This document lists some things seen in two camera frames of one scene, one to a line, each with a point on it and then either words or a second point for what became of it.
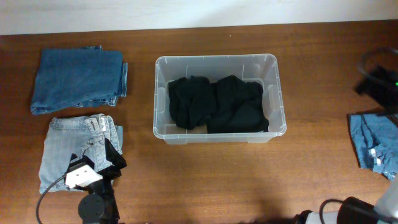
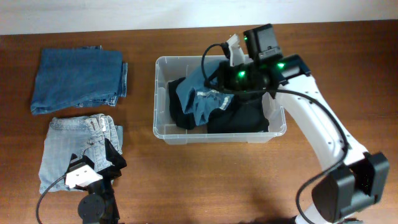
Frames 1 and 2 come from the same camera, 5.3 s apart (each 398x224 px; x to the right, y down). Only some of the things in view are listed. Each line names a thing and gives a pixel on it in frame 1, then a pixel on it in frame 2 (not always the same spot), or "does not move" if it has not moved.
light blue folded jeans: (83, 135) does not move
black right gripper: (370, 87) -> (222, 78)
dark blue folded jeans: (82, 77) does not move
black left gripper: (104, 171) does not move
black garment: (237, 107) does not move
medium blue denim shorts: (375, 139) -> (199, 101)
